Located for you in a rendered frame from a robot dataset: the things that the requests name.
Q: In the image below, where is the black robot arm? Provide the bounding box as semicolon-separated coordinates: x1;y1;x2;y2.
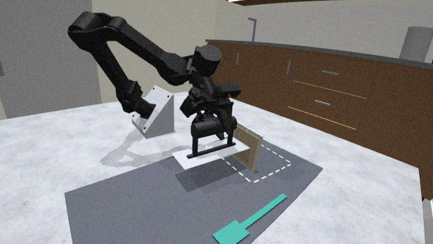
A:
68;11;223;119

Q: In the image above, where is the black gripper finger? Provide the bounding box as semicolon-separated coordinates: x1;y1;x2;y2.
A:
201;117;224;140
210;101;234;135

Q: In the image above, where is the cream square tile with dark blue centre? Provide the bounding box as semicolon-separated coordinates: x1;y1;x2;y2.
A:
231;122;263;173

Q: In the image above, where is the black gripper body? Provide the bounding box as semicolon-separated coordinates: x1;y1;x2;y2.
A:
191;81;242;124

